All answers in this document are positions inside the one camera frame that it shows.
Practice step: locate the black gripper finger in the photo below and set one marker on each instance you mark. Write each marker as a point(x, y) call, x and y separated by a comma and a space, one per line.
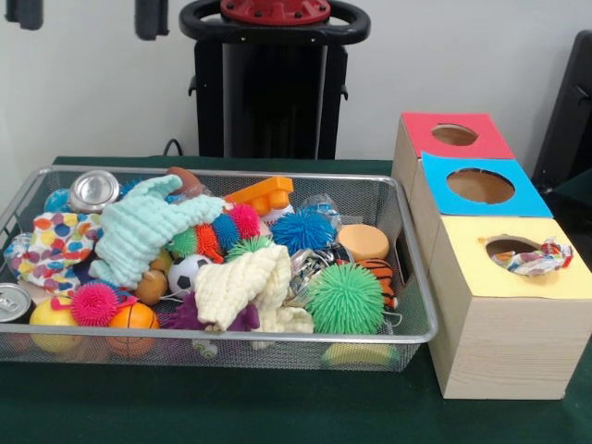
point(24, 11)
point(152, 17)

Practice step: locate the polka-dot cloth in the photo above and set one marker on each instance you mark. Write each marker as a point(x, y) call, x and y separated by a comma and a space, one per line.
point(60, 242)

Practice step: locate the white patterned cloth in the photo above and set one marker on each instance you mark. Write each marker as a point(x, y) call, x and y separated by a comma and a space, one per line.
point(532, 259)

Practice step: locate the clear mesh bin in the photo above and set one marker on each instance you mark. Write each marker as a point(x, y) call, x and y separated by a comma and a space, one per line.
point(412, 268)

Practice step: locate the wooden box with three holes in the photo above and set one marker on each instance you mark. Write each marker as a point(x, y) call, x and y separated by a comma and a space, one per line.
point(509, 342)

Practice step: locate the silver drink can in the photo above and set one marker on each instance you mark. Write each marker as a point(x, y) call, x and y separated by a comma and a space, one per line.
point(92, 190)

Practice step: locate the orange plastic toy brick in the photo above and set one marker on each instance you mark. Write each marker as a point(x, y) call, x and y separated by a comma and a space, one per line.
point(264, 194)

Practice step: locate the mint green cloth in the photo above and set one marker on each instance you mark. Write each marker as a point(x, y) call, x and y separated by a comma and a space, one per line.
point(139, 236)

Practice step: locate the small soccer ball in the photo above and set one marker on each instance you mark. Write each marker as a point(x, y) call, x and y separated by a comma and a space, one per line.
point(188, 275)

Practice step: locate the blue spiky ball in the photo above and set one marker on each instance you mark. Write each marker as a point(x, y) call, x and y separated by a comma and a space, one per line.
point(302, 231)

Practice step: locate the cream yellow cloth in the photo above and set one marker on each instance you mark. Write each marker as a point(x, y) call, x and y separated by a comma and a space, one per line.
point(236, 282)

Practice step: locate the pink spiky ball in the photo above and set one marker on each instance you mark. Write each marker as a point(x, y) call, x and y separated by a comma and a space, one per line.
point(94, 304)

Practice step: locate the small orange basketball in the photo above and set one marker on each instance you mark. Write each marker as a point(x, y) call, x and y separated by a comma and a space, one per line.
point(134, 319)

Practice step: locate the tan round wooden block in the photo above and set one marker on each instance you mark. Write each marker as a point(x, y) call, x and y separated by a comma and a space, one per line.
point(363, 242)

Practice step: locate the green spiky ball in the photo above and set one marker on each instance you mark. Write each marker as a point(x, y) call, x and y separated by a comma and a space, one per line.
point(345, 298)

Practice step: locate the dark green tablecloth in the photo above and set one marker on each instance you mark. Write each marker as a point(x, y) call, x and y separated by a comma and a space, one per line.
point(231, 407)

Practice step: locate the black upright panel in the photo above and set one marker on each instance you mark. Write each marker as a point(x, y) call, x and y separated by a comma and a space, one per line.
point(569, 120)

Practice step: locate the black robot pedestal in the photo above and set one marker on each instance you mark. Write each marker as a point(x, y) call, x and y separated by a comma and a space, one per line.
point(268, 92)

